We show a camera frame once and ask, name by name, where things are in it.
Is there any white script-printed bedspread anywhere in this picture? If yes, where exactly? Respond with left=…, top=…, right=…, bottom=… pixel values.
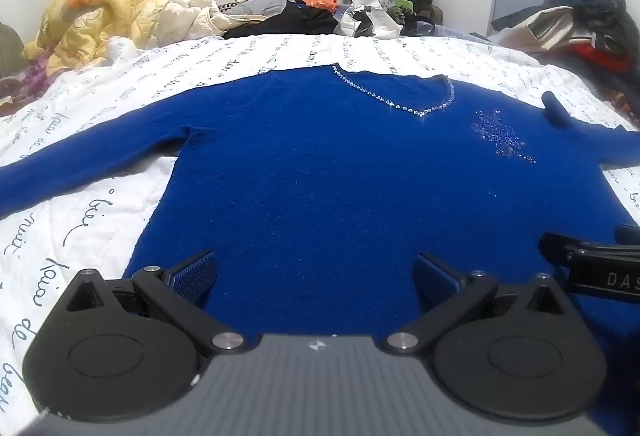
left=0, top=32, right=640, bottom=436

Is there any blue beaded knit sweater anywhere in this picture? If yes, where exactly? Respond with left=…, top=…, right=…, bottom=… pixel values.
left=0, top=63, right=640, bottom=436

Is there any pile of dark clothes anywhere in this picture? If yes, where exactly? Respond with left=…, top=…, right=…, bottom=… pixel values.
left=487, top=0, right=640, bottom=128

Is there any yellow and orange quilt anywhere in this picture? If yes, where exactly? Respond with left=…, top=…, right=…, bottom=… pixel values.
left=22, top=0, right=261, bottom=77

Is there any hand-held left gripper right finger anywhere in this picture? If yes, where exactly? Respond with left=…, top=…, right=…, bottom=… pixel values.
left=384, top=252, right=569, bottom=358

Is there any grey garment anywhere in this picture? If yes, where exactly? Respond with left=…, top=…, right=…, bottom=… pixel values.
left=220, top=0, right=297, bottom=18

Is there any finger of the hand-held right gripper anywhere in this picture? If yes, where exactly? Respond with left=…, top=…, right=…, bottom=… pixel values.
left=539, top=231, right=640, bottom=263
left=614, top=223, right=640, bottom=245

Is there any grey framed panel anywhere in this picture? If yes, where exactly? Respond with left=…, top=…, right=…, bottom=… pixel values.
left=490, top=0, right=554, bottom=37

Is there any purple patterned cloth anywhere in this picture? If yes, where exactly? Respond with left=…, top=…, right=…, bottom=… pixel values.
left=0, top=60, right=57, bottom=118

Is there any brown cushion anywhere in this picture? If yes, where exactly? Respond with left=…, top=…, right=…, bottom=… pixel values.
left=0, top=21, right=27, bottom=80

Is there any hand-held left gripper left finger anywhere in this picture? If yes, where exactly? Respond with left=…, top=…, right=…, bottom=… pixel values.
left=61, top=250, right=247, bottom=358

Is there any white and silver wrapping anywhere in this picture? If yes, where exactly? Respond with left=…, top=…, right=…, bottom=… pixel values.
left=332, top=0, right=404, bottom=40

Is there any black garment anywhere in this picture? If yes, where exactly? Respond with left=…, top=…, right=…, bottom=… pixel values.
left=222, top=4, right=342, bottom=40

